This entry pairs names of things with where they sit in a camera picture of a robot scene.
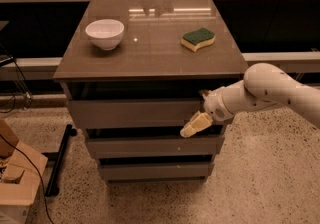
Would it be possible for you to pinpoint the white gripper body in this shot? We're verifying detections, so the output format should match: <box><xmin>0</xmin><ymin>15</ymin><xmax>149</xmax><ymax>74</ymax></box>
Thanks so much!
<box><xmin>203</xmin><ymin>87</ymin><xmax>234</xmax><ymax>122</ymax></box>

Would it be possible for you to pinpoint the grey top drawer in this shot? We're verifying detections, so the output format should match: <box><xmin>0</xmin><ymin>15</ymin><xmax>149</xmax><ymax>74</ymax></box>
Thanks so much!
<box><xmin>66</xmin><ymin>95</ymin><xmax>240</xmax><ymax>129</ymax></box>

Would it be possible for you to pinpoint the grey drawer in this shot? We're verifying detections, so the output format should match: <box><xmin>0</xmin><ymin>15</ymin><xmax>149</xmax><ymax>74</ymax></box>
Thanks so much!
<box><xmin>86</xmin><ymin>135</ymin><xmax>224</xmax><ymax>159</ymax></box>
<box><xmin>66</xmin><ymin>95</ymin><xmax>240</xmax><ymax>129</ymax></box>
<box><xmin>98</xmin><ymin>162</ymin><xmax>214</xmax><ymax>181</ymax></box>

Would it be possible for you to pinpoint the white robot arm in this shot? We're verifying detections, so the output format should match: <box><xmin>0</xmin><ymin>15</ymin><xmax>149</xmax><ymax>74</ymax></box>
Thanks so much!
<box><xmin>180</xmin><ymin>63</ymin><xmax>320</xmax><ymax>138</ymax></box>

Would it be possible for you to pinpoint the grey middle drawer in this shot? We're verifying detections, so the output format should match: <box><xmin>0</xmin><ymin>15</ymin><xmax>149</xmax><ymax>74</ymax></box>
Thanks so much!
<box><xmin>86</xmin><ymin>135</ymin><xmax>224</xmax><ymax>159</ymax></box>

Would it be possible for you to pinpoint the grey drawer cabinet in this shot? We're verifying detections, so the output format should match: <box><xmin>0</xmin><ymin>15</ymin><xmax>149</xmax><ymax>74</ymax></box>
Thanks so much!
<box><xmin>54</xmin><ymin>0</ymin><xmax>248</xmax><ymax>167</ymax></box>

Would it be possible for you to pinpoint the grey bottom drawer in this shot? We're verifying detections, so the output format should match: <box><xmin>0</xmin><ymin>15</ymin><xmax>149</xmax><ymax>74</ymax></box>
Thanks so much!
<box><xmin>98</xmin><ymin>162</ymin><xmax>214</xmax><ymax>181</ymax></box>

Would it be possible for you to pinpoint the green yellow sponge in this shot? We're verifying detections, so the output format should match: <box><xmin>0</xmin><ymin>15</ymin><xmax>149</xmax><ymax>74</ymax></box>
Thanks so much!
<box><xmin>181</xmin><ymin>28</ymin><xmax>216</xmax><ymax>52</ymax></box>

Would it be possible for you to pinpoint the white ceramic bowl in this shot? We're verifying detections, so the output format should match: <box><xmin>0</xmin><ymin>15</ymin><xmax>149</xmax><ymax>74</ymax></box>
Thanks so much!
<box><xmin>85</xmin><ymin>19</ymin><xmax>125</xmax><ymax>50</ymax></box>

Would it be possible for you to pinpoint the black metal floor stand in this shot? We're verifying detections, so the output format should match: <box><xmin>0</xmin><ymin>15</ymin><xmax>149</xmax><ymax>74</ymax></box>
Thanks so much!
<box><xmin>44</xmin><ymin>124</ymin><xmax>77</xmax><ymax>197</ymax></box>

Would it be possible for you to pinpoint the brown cardboard box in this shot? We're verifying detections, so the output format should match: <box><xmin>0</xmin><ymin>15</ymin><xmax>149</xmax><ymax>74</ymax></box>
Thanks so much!
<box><xmin>0</xmin><ymin>119</ymin><xmax>47</xmax><ymax>224</ymax></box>

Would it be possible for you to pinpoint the black cable on floor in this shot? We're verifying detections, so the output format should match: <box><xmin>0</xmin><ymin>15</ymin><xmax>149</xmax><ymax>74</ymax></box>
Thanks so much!
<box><xmin>0</xmin><ymin>133</ymin><xmax>55</xmax><ymax>224</ymax></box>

